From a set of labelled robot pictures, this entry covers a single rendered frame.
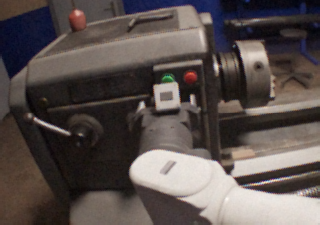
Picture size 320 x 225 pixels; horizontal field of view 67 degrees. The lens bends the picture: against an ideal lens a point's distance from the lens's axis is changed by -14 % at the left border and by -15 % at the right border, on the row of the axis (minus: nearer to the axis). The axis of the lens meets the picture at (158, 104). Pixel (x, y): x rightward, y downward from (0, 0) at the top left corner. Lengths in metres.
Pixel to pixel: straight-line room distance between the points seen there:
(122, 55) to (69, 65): 0.16
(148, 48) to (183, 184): 0.48
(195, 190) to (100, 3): 3.83
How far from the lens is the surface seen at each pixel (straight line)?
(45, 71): 0.82
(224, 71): 0.93
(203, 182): 0.30
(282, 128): 1.36
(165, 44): 0.72
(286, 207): 0.29
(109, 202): 0.97
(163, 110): 0.48
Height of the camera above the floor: 1.51
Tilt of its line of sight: 28 degrees down
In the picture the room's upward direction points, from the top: 11 degrees counter-clockwise
